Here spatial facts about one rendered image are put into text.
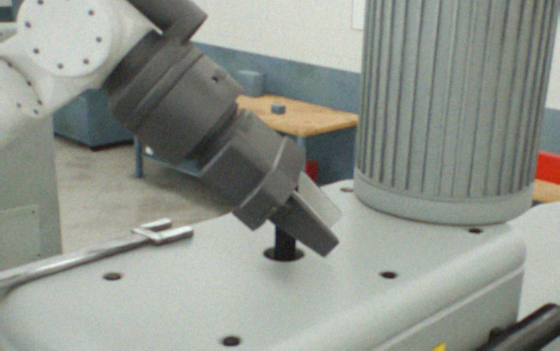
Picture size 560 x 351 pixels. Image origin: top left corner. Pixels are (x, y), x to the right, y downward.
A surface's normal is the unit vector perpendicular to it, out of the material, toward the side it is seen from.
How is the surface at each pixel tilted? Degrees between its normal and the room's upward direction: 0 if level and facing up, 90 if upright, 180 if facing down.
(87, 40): 88
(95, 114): 90
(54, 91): 62
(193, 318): 0
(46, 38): 88
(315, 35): 90
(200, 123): 79
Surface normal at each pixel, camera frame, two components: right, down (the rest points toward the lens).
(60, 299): 0.05, -0.94
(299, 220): -0.04, 0.36
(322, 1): -0.66, 0.22
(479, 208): 0.21, 0.33
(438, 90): -0.28, 0.30
